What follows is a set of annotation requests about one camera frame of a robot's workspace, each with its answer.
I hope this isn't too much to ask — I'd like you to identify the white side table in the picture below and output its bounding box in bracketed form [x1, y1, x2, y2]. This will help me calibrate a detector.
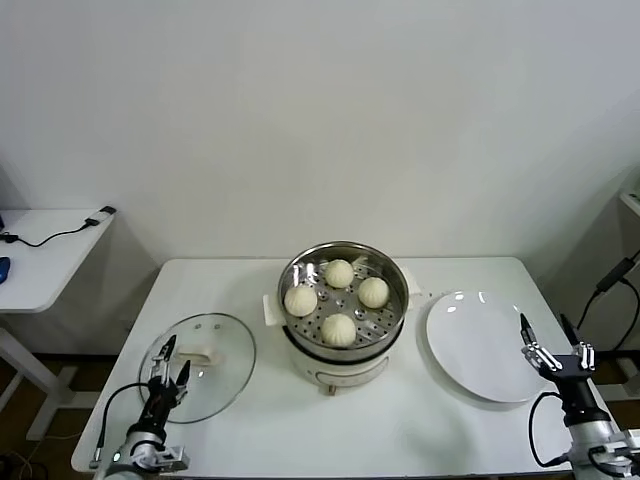
[0, 207, 117, 441]

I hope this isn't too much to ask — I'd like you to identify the white electric cooker base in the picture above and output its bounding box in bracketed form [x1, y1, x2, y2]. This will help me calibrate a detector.
[282, 319, 405, 399]

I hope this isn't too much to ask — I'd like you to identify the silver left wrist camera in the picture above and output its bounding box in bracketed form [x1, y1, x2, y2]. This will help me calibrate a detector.
[144, 444, 191, 471]

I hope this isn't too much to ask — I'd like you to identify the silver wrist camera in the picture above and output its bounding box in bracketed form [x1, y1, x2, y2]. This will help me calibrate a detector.
[144, 444, 191, 471]
[589, 432, 640, 471]

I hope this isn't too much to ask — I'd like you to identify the small grey cable dongle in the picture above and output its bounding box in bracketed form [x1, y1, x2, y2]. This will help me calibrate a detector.
[83, 204, 117, 229]

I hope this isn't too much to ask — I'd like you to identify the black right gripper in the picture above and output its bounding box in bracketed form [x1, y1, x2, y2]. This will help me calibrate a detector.
[519, 313, 609, 426]

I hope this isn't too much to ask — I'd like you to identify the black cable below adapter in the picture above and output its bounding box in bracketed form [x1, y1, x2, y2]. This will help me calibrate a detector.
[569, 288, 601, 346]

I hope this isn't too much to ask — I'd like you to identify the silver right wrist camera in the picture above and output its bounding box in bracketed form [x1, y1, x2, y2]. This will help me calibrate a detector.
[589, 432, 640, 471]

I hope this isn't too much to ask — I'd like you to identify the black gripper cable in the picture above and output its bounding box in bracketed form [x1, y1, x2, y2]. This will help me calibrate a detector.
[92, 382, 151, 466]
[528, 392, 574, 469]

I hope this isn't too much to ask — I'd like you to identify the white round plate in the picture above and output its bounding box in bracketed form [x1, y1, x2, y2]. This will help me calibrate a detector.
[425, 290, 554, 404]

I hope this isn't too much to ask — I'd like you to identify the dark hanging cable adapter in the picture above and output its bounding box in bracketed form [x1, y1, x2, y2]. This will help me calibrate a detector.
[594, 257, 632, 292]

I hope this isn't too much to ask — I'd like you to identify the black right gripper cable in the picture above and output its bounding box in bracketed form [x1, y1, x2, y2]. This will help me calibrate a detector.
[528, 392, 574, 469]

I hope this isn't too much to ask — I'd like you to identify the glass pot lid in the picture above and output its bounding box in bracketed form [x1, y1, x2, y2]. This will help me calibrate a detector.
[138, 312, 258, 425]

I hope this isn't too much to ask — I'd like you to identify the black cable on side table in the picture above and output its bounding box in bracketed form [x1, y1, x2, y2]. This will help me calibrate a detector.
[0, 223, 91, 249]

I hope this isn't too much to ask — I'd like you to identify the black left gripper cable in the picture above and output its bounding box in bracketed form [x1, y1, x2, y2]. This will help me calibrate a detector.
[92, 382, 151, 466]

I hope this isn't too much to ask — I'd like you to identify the white steamed baozi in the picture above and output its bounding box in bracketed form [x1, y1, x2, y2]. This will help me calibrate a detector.
[321, 313, 357, 347]
[283, 284, 319, 318]
[357, 276, 391, 309]
[324, 258, 355, 290]

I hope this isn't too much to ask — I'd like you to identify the stainless steel steamer pot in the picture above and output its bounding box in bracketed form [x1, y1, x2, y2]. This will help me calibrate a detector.
[263, 241, 424, 362]

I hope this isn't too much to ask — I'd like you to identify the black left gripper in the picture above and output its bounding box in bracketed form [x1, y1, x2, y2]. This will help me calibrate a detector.
[142, 334, 192, 426]

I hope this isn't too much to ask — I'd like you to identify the black looping side cable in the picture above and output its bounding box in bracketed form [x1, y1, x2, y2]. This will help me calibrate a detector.
[614, 278, 640, 354]

